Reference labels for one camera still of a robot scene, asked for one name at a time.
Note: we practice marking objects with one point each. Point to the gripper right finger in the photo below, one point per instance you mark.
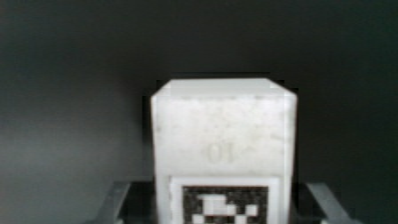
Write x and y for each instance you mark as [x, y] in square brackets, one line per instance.
[317, 208]

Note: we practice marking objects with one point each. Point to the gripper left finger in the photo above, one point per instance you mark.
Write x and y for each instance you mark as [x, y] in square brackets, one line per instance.
[128, 205]

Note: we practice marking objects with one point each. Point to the white table leg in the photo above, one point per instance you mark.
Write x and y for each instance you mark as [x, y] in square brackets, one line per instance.
[224, 147]

